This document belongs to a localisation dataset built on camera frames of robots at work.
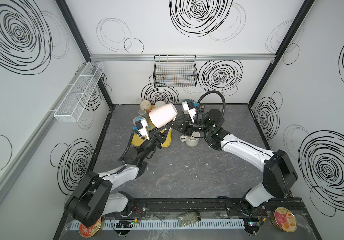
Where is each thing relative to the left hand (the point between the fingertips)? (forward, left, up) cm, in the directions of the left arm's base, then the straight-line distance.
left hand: (170, 128), depth 64 cm
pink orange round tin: (-28, -53, -30) cm, 67 cm away
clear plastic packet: (-30, -10, -30) cm, 43 cm away
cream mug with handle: (+42, +11, -28) cm, 52 cm away
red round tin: (-36, +35, -30) cm, 58 cm away
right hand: (0, +1, +1) cm, 2 cm away
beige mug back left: (+39, +21, -26) cm, 51 cm away
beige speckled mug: (+10, -11, -27) cm, 31 cm away
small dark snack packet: (+46, -22, -34) cm, 62 cm away
